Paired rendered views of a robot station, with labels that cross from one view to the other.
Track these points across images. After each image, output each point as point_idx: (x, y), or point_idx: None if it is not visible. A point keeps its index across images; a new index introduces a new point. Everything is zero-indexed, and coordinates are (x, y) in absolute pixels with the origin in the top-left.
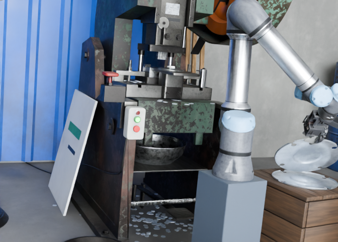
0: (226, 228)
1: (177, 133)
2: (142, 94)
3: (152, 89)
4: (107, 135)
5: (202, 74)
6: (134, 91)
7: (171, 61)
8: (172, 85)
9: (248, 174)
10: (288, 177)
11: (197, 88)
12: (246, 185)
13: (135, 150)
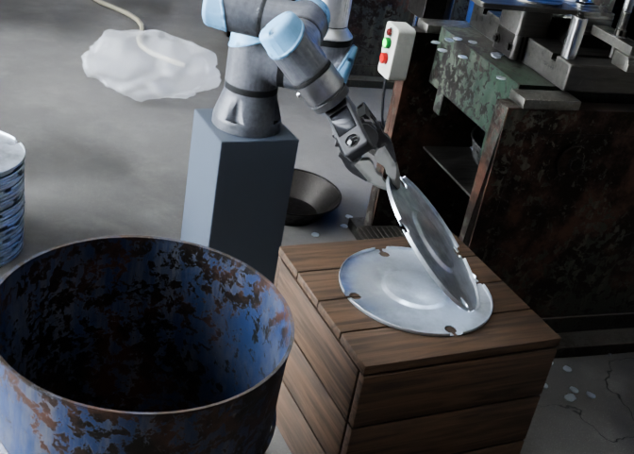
0: (189, 174)
1: None
2: (484, 28)
3: (496, 25)
4: None
5: (569, 25)
6: (477, 19)
7: (625, 0)
8: (505, 25)
9: (216, 116)
10: (425, 272)
11: (550, 54)
12: (205, 126)
13: (479, 135)
